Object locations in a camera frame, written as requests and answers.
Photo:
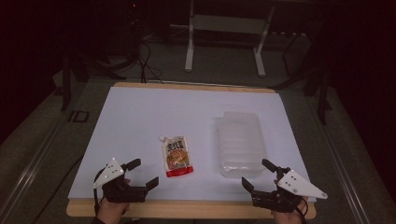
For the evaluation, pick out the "person's right hand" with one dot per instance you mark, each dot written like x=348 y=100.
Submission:
x=288 y=214

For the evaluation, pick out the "clear plastic container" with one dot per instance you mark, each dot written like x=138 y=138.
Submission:
x=241 y=143

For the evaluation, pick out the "black tripod stand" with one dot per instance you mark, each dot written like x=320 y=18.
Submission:
x=93 y=62

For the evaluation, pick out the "sauce pouch with red base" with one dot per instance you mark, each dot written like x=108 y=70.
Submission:
x=176 y=156

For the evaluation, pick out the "wooden table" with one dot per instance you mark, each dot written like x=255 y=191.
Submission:
x=186 y=211

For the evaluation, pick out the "black floor bracket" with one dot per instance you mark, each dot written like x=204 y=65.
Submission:
x=78 y=116

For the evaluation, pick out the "white metal stand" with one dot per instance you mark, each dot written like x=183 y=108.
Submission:
x=229 y=34

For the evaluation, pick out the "person's left hand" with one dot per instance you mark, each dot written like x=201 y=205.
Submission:
x=112 y=209

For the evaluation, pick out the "white table cover sheet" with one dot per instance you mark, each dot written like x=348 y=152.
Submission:
x=149 y=130

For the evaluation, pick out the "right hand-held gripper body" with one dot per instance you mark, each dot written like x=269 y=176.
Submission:
x=288 y=189

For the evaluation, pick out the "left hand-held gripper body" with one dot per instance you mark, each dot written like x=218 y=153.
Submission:
x=118 y=186

